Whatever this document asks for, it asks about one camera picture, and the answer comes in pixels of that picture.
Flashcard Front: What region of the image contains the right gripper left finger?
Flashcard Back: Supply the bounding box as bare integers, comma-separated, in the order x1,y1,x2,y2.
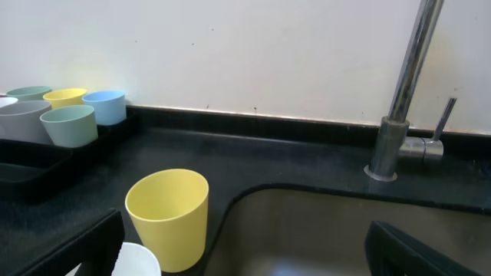
11,209,126,276

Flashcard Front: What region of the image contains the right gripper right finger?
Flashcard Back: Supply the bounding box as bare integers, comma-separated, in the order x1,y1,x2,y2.
364,220,484,276

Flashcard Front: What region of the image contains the yellow cup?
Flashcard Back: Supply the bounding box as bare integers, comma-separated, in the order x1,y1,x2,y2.
124,168,210,274
42,87,88,110

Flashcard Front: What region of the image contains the steel sink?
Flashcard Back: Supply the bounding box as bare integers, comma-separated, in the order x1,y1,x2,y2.
199,183,491,276

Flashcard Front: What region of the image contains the black tray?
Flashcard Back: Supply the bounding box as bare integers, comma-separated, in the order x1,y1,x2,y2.
0,110,141,205

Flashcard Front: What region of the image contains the steel tap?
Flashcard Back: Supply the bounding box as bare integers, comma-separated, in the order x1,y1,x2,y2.
363,0,458,182

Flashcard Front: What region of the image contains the green cup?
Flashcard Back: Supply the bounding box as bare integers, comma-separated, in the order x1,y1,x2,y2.
5,85,53,103
39,104,99,149

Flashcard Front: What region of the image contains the blue cup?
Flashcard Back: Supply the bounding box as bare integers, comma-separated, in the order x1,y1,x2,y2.
81,90,127,127

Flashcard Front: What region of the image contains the grey cup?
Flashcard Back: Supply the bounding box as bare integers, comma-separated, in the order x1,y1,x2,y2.
0,100,54,146

